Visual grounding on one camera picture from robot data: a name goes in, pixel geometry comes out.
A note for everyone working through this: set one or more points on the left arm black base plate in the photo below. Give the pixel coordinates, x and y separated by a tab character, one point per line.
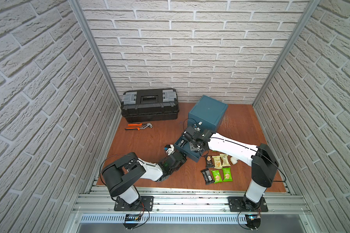
142	203

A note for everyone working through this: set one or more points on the teal drawer cabinet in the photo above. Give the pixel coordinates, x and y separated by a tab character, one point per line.
208	113

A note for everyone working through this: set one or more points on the black cookie packet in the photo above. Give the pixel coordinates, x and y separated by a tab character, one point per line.
209	162
207	175

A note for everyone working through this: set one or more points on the black plastic toolbox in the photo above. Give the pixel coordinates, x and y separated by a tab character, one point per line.
150	105

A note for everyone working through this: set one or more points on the right controller board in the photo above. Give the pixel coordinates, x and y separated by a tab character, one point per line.
253	221

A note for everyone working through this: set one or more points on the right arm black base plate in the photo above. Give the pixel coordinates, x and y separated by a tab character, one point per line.
243	204

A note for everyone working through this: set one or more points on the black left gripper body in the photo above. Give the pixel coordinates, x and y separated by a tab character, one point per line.
179	157

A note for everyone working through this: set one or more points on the white pipe elbow fitting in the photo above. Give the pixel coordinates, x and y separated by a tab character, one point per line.
233	160

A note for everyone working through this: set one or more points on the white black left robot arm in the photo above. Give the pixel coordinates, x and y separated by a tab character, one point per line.
121	175

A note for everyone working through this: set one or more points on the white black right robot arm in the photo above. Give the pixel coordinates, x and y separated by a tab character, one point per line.
263	163

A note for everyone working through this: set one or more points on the aluminium corner profile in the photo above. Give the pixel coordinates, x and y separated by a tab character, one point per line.
303	20
77	9

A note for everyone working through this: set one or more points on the yellow cookie packet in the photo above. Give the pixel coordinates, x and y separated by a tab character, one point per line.
224	160
217	162

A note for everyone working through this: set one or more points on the right aluminium corner profile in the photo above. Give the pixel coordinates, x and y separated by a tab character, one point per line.
303	20

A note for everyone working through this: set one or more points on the orange handled groove pliers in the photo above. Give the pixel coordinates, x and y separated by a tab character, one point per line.
138	126

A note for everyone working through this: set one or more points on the green cookie packet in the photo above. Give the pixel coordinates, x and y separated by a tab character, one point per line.
227	175
217	176

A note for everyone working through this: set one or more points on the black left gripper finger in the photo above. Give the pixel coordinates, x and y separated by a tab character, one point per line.
182	155
183	160

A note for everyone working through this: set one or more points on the aluminium front rail frame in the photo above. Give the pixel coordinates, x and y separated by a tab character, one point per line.
192	206

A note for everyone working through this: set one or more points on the left aluminium corner profile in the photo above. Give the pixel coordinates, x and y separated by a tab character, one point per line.
77	9

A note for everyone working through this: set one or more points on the left controller board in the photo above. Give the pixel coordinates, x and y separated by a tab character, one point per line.
132	220

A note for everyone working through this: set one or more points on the controller board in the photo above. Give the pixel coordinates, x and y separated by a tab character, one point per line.
132	220
253	221

